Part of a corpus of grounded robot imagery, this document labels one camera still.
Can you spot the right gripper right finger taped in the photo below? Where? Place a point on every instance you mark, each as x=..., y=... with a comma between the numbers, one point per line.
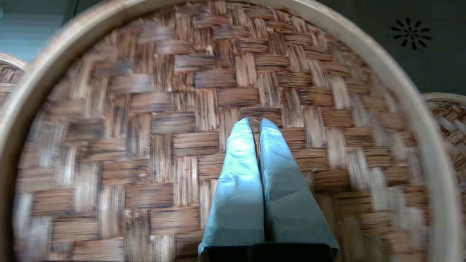
x=287, y=196

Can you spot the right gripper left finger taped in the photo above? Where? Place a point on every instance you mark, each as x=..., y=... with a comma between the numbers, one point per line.
x=236, y=189

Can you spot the large woven bamboo steamer lid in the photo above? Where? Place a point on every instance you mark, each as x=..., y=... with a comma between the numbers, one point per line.
x=145, y=127

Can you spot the right bamboo steamer stack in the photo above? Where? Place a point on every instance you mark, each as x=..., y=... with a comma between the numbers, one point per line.
x=451, y=123

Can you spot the small woven bamboo steamer lid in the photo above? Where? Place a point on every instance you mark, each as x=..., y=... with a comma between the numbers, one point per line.
x=9, y=76

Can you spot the dark metal vented panel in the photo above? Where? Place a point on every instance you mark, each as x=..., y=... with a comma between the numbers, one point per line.
x=429, y=62

